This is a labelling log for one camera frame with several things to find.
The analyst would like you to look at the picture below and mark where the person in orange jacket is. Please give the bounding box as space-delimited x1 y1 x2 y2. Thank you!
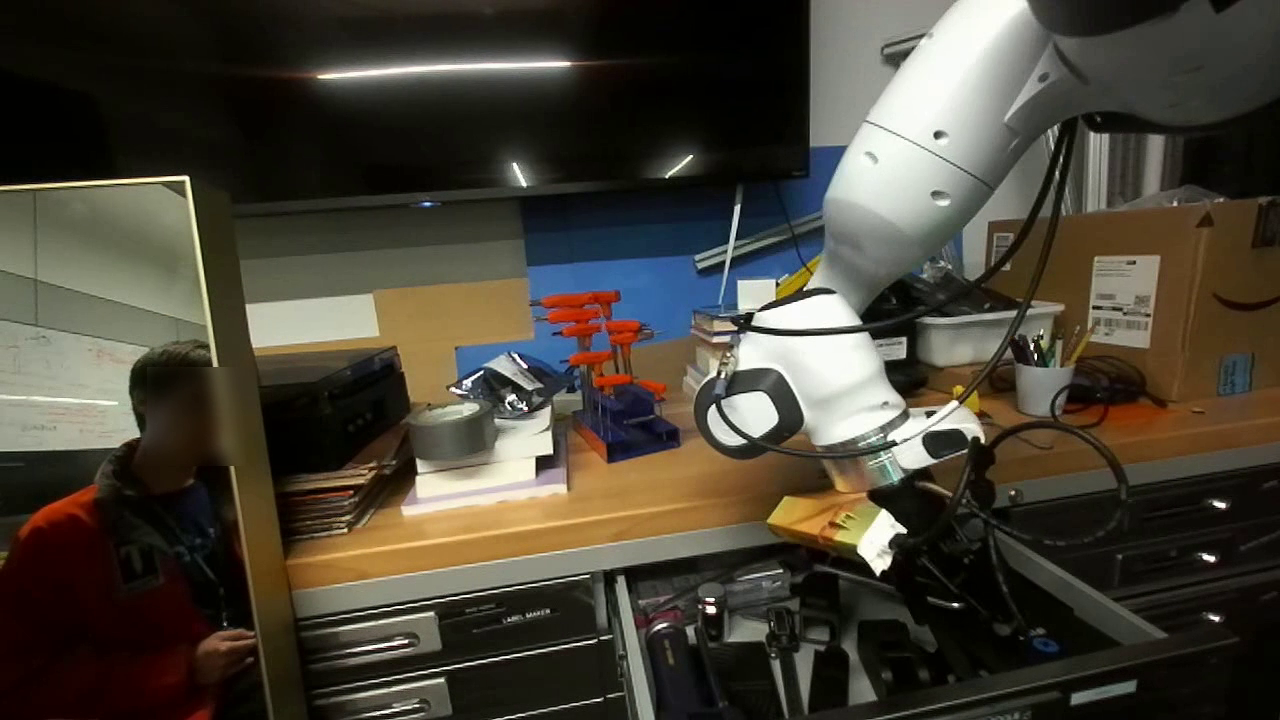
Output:
0 337 264 720

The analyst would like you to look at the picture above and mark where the stack of magazines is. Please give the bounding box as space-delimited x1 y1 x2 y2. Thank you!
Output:
273 426 416 540

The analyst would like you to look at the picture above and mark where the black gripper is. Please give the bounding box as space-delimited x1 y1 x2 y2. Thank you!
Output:
873 466 995 573

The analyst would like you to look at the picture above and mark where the white paper sheet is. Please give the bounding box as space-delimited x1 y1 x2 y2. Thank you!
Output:
243 292 385 352

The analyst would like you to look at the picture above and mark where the orange hex keys blue stand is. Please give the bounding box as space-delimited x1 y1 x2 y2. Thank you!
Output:
532 289 690 470

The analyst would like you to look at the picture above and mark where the yellow taped wrist camera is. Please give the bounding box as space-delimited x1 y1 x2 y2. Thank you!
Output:
766 490 914 575

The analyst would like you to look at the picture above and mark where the shiny crumpled foil bag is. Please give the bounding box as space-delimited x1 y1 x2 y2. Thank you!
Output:
447 348 582 419

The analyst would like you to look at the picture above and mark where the stack of white boxes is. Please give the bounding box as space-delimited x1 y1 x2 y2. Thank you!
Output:
400 406 576 518

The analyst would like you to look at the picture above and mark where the coiled black cable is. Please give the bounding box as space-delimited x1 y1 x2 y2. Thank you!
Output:
1049 352 1158 434

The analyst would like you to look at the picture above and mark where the brown cardboard sheet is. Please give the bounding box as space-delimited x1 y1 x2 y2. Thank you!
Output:
377 277 536 406

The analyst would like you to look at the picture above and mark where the brown cardboard shipping box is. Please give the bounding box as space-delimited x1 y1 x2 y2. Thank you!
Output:
985 197 1280 406

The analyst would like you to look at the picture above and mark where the wood framed panel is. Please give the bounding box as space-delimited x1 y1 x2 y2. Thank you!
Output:
0 171 311 720

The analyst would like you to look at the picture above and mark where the white cup with pens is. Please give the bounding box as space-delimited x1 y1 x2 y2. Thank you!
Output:
1011 329 1075 419

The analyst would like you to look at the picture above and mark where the stack of books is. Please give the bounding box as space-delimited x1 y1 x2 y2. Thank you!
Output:
686 307 766 406

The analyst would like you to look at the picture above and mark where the grey duct tape roll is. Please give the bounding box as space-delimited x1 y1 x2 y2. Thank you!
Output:
404 395 502 470

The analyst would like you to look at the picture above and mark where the closed drawer silver handle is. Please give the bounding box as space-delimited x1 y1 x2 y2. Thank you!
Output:
293 573 617 672
304 635 623 720

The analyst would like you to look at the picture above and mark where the black drawer cabinet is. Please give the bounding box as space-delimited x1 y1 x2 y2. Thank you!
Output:
1011 454 1280 720

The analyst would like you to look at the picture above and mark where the black equipment case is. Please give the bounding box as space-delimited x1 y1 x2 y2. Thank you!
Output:
257 348 416 482

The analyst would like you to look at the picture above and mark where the grey metal drawer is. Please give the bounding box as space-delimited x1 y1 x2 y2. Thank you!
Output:
605 525 1245 720

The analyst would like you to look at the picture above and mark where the white plastic bin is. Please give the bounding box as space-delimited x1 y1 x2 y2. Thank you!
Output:
914 296 1072 372

